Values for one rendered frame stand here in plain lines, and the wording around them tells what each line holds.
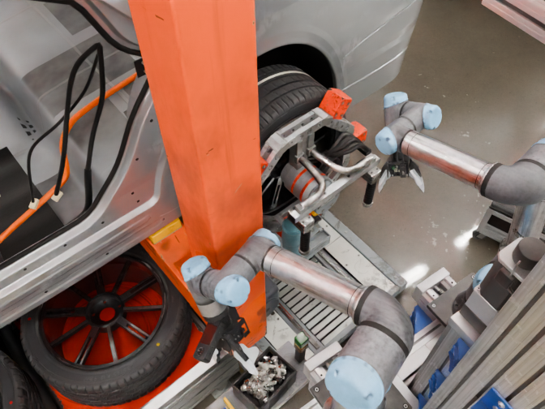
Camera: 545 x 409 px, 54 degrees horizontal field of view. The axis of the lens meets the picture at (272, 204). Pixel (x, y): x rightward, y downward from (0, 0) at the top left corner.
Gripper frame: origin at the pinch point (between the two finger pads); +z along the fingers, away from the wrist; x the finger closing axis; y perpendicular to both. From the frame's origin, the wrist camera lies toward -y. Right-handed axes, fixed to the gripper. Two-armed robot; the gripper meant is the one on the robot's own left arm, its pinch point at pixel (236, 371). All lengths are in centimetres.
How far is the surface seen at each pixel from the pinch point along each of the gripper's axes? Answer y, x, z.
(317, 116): 83, 11, -41
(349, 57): 124, 18, -50
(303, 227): 55, 9, -11
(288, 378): 28.8, 16.5, 36.5
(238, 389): 15.7, 28.6, 32.7
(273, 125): 69, 20, -44
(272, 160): 61, 19, -34
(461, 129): 247, 31, 38
